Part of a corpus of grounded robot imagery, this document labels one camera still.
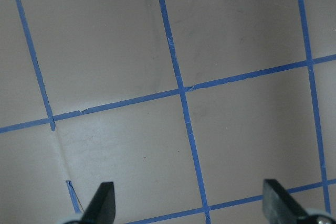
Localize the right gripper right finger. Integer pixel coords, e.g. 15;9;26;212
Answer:
263;179;335;224

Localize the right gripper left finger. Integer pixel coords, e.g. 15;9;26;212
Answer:
63;182;116;224

